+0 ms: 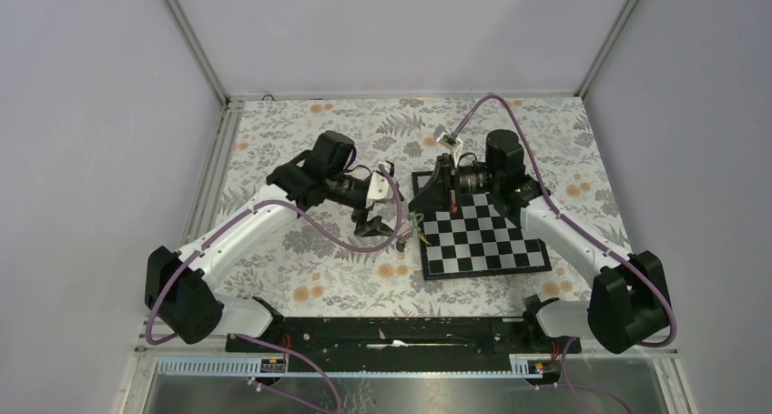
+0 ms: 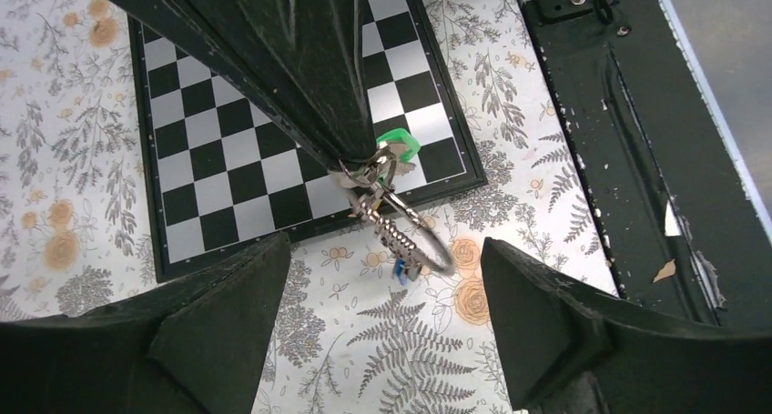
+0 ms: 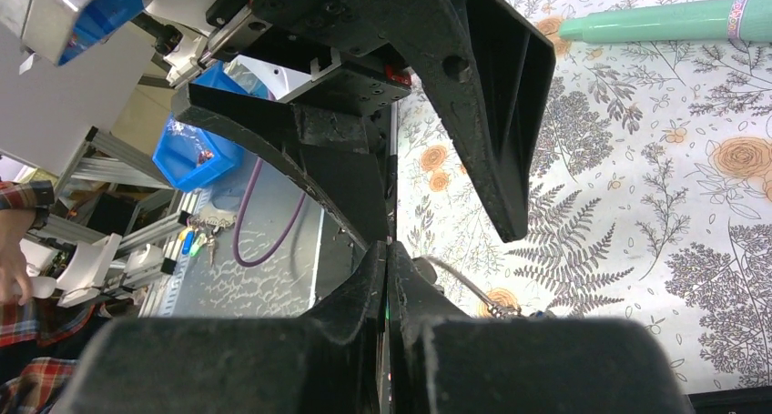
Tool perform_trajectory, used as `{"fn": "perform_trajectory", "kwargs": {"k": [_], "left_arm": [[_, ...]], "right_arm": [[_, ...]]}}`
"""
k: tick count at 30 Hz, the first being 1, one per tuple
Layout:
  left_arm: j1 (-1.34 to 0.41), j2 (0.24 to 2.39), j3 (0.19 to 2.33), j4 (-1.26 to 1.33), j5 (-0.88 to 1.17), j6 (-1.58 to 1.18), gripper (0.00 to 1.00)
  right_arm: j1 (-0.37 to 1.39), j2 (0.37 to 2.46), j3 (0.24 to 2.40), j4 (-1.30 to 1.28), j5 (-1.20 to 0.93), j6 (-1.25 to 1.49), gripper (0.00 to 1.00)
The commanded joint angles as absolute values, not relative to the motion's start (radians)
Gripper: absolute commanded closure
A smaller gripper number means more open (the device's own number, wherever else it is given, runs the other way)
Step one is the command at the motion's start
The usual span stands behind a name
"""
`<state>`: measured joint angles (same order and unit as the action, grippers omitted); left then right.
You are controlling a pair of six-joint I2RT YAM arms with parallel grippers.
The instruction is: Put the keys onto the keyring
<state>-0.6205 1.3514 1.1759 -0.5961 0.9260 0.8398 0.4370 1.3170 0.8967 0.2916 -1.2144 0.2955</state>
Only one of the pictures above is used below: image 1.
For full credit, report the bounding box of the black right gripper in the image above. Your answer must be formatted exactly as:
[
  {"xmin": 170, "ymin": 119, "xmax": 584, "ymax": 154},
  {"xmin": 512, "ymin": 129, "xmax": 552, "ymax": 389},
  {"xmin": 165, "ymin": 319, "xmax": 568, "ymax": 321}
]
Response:
[{"xmin": 409, "ymin": 153, "xmax": 501, "ymax": 213}]

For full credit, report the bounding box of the silver keyring with clips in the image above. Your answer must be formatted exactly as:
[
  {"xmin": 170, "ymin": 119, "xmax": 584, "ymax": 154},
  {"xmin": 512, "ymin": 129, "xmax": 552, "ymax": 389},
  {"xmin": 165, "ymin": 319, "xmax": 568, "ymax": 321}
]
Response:
[{"xmin": 395, "ymin": 212, "xmax": 431, "ymax": 253}]

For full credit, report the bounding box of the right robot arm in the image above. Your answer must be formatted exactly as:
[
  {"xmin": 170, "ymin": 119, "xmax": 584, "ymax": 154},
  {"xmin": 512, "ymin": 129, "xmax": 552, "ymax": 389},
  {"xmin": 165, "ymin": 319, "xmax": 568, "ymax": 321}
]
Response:
[{"xmin": 409, "ymin": 129, "xmax": 674, "ymax": 354}]

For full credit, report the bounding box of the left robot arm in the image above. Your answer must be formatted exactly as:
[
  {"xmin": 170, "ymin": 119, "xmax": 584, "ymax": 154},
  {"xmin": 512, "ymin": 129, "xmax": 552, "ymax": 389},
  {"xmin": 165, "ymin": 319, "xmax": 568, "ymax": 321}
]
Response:
[{"xmin": 144, "ymin": 130, "xmax": 403, "ymax": 351}]

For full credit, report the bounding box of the black white chessboard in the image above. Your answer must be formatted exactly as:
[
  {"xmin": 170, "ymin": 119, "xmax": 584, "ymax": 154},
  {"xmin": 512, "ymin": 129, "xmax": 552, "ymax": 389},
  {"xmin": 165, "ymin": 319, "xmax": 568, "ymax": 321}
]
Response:
[{"xmin": 419, "ymin": 194, "xmax": 552, "ymax": 280}]

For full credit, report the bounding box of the floral patterned table mat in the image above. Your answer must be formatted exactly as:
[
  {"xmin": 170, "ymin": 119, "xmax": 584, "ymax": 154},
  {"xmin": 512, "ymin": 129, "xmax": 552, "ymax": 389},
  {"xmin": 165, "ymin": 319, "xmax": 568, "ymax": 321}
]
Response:
[{"xmin": 218, "ymin": 97, "xmax": 629, "ymax": 317}]

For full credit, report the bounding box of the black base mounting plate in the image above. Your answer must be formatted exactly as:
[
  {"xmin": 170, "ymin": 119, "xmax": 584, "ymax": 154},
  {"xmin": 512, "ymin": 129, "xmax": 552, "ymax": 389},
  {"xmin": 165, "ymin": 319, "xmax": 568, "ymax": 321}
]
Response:
[{"xmin": 260, "ymin": 317, "xmax": 582, "ymax": 367}]

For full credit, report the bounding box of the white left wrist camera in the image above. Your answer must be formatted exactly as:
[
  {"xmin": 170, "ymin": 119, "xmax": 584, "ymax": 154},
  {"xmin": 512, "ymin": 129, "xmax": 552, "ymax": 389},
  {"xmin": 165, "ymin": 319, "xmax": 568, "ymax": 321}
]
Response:
[{"xmin": 365, "ymin": 168, "xmax": 393, "ymax": 208}]

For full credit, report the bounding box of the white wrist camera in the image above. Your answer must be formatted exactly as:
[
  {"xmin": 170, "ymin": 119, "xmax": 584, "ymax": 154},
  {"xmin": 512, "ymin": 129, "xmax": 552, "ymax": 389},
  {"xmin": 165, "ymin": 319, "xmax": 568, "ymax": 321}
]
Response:
[
  {"xmin": 437, "ymin": 132, "xmax": 464, "ymax": 166},
  {"xmin": 365, "ymin": 168, "xmax": 393, "ymax": 208}
]

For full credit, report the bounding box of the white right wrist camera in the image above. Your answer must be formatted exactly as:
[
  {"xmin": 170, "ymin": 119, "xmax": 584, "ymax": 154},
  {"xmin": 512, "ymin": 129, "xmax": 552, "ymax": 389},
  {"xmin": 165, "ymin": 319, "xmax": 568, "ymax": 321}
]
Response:
[{"xmin": 437, "ymin": 132, "xmax": 464, "ymax": 166}]

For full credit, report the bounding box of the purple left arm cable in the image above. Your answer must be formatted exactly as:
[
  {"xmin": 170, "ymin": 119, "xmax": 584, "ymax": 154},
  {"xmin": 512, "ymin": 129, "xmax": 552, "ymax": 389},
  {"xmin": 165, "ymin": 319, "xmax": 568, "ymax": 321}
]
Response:
[{"xmin": 146, "ymin": 164, "xmax": 405, "ymax": 414}]

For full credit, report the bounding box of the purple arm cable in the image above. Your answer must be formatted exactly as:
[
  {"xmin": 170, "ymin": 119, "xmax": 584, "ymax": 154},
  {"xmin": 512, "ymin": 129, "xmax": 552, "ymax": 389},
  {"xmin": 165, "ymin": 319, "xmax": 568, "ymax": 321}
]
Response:
[
  {"xmin": 146, "ymin": 164, "xmax": 405, "ymax": 414},
  {"xmin": 449, "ymin": 93, "xmax": 679, "ymax": 414}
]

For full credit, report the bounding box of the white slotted cable duct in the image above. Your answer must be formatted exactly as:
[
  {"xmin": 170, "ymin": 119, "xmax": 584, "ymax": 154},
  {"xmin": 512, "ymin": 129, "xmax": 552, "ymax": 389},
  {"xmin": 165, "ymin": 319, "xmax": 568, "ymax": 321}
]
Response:
[{"xmin": 156, "ymin": 355, "xmax": 543, "ymax": 379}]

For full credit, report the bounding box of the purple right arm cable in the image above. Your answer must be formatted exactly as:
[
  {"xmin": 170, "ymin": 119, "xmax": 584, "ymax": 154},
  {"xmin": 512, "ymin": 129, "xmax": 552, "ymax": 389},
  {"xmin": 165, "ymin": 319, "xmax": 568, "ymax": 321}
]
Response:
[{"xmin": 449, "ymin": 93, "xmax": 679, "ymax": 414}]

